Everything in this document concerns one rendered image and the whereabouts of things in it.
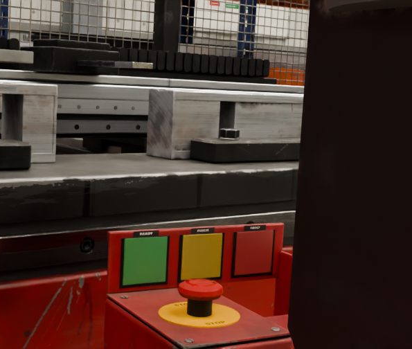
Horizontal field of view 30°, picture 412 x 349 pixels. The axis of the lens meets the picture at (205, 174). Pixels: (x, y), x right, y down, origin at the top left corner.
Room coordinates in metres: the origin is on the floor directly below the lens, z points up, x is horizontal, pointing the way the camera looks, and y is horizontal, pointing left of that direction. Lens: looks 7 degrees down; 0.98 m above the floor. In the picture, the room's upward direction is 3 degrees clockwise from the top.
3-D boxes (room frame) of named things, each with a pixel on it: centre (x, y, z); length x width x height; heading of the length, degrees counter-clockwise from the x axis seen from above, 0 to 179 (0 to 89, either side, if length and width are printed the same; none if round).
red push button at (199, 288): (0.66, 0.00, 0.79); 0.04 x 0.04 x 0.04
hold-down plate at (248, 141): (1.14, -0.11, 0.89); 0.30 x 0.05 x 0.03; 130
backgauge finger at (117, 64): (1.19, 0.18, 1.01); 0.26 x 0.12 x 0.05; 40
